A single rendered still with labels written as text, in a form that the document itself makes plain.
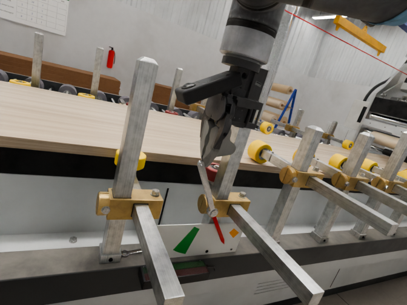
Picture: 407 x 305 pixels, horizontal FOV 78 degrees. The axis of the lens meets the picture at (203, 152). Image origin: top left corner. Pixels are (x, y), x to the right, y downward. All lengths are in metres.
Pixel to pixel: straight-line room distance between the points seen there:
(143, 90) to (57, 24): 7.13
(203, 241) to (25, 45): 7.23
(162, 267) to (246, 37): 0.39
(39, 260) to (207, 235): 0.38
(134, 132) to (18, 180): 0.38
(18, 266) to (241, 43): 0.60
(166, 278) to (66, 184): 0.46
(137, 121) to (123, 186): 0.14
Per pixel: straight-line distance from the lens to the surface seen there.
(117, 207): 0.56
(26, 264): 0.66
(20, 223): 0.85
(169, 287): 0.41
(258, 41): 0.45
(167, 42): 8.13
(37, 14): 7.61
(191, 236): 0.67
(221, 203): 0.65
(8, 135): 0.74
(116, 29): 7.75
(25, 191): 0.80
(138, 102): 0.49
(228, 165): 0.61
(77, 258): 0.67
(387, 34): 11.06
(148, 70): 0.49
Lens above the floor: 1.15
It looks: 16 degrees down
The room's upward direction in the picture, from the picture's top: 16 degrees clockwise
